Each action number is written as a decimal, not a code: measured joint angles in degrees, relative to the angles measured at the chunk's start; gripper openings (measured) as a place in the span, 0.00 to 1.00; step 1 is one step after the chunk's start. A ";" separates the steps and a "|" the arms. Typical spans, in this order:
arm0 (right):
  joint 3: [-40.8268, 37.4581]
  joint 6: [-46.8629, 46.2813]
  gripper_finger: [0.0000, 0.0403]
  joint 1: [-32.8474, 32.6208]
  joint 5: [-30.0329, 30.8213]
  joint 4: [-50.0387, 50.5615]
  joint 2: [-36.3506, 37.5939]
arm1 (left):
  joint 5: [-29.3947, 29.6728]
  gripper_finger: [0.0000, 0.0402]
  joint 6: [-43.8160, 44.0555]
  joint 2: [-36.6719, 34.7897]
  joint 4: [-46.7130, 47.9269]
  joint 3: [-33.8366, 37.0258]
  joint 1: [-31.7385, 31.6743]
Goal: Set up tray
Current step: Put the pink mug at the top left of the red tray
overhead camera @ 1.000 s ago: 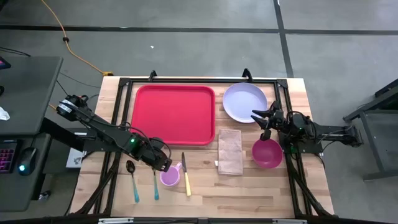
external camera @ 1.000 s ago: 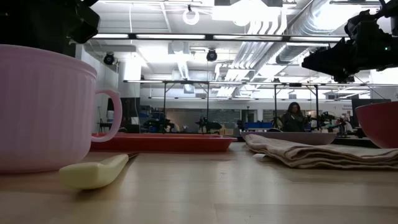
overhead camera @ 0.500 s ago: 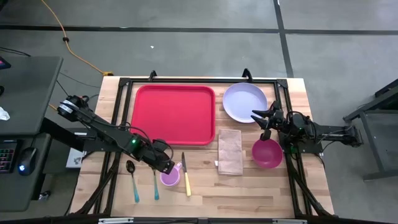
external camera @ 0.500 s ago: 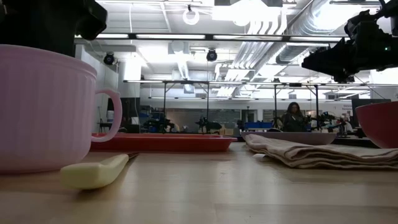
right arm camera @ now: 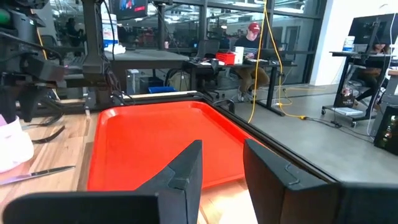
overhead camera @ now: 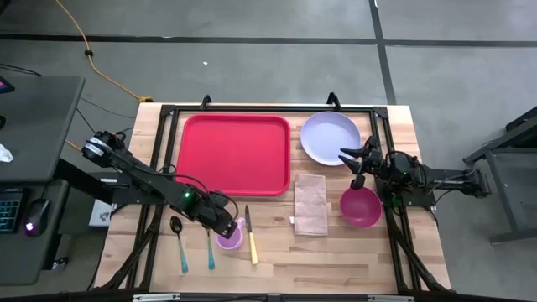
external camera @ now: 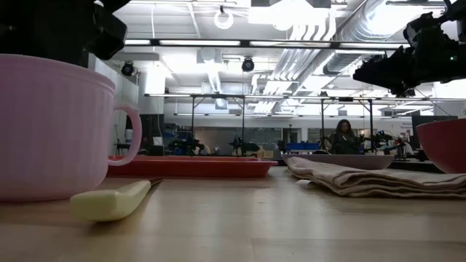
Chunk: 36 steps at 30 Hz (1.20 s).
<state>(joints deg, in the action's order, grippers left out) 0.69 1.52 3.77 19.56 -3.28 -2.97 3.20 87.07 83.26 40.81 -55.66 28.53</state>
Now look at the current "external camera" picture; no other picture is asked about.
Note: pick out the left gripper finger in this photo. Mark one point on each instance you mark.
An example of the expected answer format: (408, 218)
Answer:
(107, 34)

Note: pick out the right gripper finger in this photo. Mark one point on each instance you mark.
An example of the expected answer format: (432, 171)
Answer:
(393, 71)

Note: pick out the magenta bowl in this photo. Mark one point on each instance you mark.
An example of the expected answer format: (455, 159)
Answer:
(444, 145)

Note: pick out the pink ribbed mug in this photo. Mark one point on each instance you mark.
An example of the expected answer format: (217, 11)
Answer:
(54, 127)

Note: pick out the lavender plate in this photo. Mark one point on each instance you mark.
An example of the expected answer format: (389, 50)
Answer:
(346, 162)

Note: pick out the beige napkin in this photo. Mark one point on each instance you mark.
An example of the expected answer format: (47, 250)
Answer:
(364, 182)

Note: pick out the red plastic tray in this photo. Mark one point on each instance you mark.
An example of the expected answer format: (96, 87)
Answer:
(200, 168)

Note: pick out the black ceiling spotlight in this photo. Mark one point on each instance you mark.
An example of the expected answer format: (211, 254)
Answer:
(248, 64)
(127, 68)

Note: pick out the black computer monitor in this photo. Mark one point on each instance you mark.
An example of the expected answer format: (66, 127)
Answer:
(415, 131)

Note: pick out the person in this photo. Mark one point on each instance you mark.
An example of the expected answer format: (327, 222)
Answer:
(344, 140)

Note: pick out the black background screen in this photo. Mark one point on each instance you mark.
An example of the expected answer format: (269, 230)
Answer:
(153, 131)

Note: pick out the blue storage bins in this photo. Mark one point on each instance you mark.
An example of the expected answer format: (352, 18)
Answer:
(302, 147)

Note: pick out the overhead light bar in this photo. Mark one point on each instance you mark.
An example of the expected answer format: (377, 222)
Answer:
(244, 43)

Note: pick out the cardboard box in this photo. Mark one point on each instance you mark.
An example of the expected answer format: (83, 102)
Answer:
(264, 153)

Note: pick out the silver ventilation duct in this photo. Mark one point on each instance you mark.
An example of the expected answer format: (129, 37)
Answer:
(364, 29)

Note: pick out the black background workstation frame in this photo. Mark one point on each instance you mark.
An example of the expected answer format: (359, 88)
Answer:
(371, 123)
(243, 123)

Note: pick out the black aluminium table frame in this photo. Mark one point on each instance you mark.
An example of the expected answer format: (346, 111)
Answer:
(407, 166)

